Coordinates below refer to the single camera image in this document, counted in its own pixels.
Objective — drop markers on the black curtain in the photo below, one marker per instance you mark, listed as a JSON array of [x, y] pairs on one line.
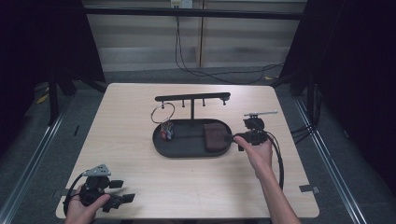
[[40, 46], [355, 77]]

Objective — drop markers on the black frame post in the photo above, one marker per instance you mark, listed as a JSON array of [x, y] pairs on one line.
[[53, 99]]

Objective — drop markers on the black horizontal frame bar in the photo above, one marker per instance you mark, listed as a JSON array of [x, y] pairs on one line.
[[193, 13]]

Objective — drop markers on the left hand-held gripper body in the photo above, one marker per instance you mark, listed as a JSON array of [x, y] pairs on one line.
[[93, 193]]

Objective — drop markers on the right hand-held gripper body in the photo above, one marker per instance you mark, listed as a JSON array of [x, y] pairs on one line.
[[256, 137]]

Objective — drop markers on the person's left hand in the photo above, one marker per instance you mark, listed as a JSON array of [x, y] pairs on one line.
[[79, 213]]

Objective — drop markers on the metal floor rail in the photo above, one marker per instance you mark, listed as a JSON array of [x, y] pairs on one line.
[[327, 161], [28, 168]]

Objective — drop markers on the person's right hand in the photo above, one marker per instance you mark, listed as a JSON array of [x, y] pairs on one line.
[[260, 157]]

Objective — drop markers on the yellow floor tape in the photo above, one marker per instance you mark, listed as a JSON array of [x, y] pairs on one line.
[[42, 98]]

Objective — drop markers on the white wall socket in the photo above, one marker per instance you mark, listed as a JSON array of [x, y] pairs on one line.
[[181, 3]]

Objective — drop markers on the grey tape strip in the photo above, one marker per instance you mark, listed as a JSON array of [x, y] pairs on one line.
[[59, 193], [309, 188]]

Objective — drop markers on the black hook stand with tray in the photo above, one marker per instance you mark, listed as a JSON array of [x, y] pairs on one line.
[[190, 141]]

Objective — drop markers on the brown zip pouch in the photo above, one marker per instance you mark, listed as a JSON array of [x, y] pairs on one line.
[[214, 137]]

